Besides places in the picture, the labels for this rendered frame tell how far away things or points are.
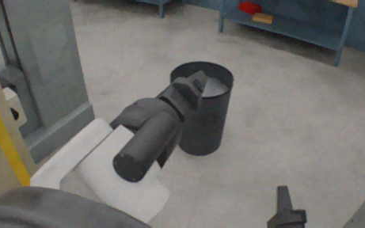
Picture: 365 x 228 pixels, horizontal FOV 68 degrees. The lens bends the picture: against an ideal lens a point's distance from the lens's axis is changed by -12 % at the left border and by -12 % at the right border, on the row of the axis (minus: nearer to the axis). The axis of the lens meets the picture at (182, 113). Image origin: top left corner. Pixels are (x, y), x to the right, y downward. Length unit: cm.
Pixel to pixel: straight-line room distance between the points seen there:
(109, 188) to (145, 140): 6
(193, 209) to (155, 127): 187
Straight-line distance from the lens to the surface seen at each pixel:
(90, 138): 32
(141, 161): 28
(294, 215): 55
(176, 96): 45
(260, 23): 432
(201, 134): 230
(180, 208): 219
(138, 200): 33
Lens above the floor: 185
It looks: 40 degrees down
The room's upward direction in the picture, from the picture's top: straight up
